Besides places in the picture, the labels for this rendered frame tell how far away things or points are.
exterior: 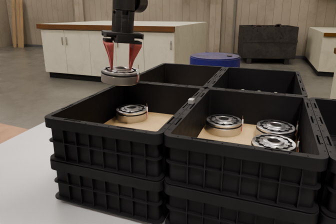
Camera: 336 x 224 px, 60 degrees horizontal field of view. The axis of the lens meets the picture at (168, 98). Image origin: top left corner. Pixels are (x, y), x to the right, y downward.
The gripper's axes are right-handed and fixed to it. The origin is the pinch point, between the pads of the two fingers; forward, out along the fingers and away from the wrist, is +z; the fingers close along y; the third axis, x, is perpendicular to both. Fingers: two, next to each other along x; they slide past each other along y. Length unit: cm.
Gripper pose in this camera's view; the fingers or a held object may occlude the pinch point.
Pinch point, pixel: (120, 66)
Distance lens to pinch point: 80.5
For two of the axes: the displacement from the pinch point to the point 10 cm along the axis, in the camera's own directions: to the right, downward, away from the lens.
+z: -0.9, 9.6, 2.7
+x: 3.3, 2.9, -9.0
